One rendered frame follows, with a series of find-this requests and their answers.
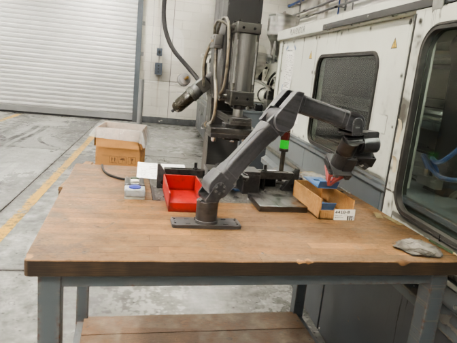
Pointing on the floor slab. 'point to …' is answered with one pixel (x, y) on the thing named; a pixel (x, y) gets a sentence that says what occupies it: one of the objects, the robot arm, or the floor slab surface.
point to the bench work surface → (213, 263)
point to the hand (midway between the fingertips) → (329, 183)
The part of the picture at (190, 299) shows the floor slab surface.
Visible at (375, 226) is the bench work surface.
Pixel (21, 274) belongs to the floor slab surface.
